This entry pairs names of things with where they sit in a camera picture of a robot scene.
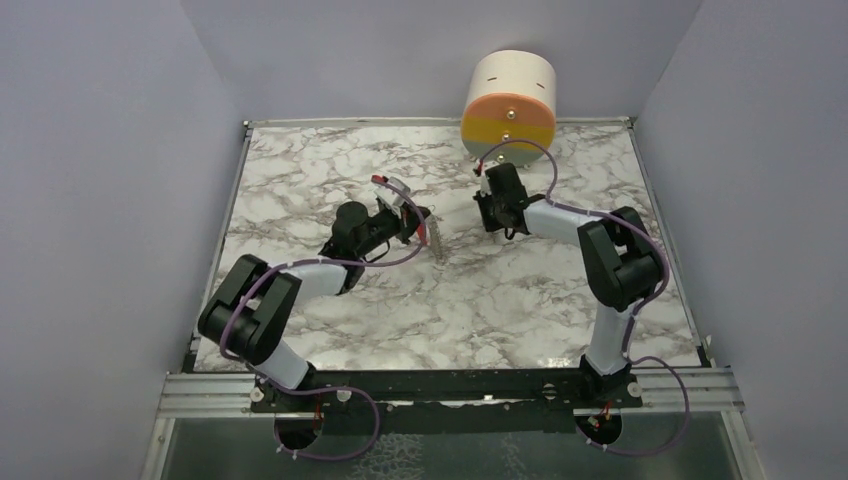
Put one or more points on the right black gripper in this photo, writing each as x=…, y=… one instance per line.
x=489, y=225

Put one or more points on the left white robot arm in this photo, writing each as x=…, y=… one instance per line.
x=248, y=312

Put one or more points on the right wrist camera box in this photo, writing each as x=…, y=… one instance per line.
x=483, y=187

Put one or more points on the red keychain with metal chain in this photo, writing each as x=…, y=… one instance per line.
x=430, y=236

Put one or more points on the round pastel drawer cabinet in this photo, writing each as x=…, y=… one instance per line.
x=511, y=99

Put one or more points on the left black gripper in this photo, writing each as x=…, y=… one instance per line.
x=410, y=218

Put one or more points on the black mounting rail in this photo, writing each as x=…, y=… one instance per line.
x=548, y=400

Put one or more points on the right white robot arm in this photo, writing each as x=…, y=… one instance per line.
x=623, y=266

